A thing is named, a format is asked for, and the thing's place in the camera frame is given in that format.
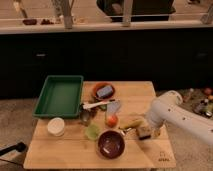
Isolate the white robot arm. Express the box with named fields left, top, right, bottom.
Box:
left=146, top=90, right=213, bottom=146

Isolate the green plastic tray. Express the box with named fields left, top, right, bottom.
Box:
left=33, top=75, right=83, bottom=119

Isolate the yellow banana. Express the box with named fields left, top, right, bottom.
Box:
left=120, top=119, right=143, bottom=130

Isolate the dark purple bowl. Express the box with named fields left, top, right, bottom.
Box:
left=97, top=131, right=125, bottom=159

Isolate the light green cup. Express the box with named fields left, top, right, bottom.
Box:
left=85, top=124, right=100, bottom=140

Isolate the blue grey sponge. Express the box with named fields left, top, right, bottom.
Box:
left=97, top=85, right=113, bottom=98

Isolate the orange brown plate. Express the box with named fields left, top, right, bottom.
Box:
left=92, top=82, right=115, bottom=101

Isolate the metal ladle spoon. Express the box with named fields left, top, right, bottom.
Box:
left=79, top=106, right=90, bottom=125

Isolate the small white cup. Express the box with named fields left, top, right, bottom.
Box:
left=47, top=117, right=65, bottom=136

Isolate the wooden table railing shelf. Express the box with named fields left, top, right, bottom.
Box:
left=0, top=0, right=213, bottom=34

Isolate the white handled spatula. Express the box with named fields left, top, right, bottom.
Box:
left=82, top=99, right=115, bottom=109

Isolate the black handle on floor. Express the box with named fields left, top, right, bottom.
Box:
left=0, top=142, right=26, bottom=156

